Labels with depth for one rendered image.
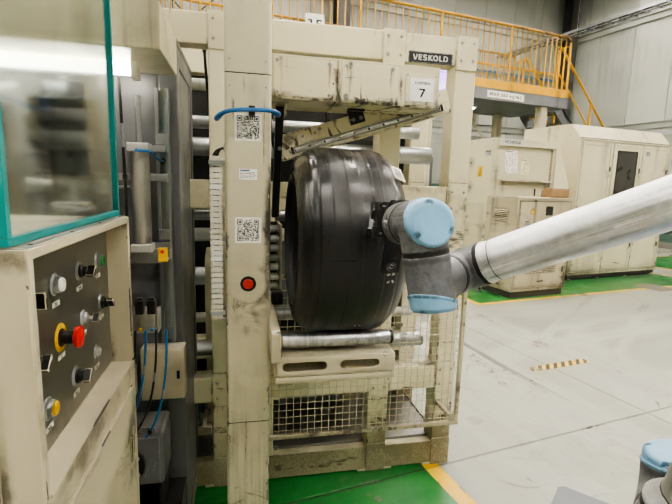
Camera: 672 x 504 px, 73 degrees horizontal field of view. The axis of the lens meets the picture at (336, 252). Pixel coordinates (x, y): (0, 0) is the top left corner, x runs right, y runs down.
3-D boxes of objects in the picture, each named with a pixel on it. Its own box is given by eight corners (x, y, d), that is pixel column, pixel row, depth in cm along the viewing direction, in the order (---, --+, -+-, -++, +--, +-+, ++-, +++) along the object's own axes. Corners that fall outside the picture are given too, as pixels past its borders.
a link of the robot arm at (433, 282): (471, 304, 89) (463, 242, 89) (445, 320, 81) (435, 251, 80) (429, 304, 96) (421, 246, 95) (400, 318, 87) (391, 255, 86)
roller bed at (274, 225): (229, 301, 172) (229, 224, 168) (230, 292, 187) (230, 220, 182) (281, 300, 176) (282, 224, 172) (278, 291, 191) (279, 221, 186)
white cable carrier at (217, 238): (211, 319, 134) (209, 155, 127) (212, 314, 139) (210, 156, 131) (226, 318, 135) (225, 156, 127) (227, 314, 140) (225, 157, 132)
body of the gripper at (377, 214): (398, 203, 110) (417, 200, 98) (398, 239, 110) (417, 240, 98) (368, 203, 108) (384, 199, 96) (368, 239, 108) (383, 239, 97)
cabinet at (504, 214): (510, 299, 554) (520, 197, 534) (479, 288, 607) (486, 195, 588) (565, 294, 588) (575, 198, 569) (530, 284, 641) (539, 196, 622)
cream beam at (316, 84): (270, 98, 151) (271, 52, 149) (266, 109, 175) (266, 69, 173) (439, 109, 163) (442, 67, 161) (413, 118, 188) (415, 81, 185)
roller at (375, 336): (278, 330, 132) (277, 336, 135) (279, 345, 129) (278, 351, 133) (392, 326, 139) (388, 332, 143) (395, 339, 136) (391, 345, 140)
